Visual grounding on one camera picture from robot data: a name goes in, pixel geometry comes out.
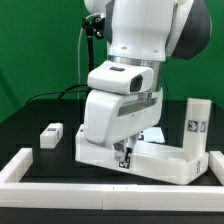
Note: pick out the fiducial marker sheet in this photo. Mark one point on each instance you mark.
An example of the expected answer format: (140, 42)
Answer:
(152, 135)

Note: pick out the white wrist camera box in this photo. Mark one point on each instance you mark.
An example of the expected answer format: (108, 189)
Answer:
(121, 78)

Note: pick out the white U-shaped fence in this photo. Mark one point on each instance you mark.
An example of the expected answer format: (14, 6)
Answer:
(14, 192)

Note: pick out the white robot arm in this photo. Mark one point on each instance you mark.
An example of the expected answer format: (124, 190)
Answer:
(141, 34)

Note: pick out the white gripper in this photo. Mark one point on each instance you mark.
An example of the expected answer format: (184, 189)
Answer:
(110, 118)

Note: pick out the white desk top tray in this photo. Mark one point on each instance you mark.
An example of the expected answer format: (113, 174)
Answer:
(161, 162)

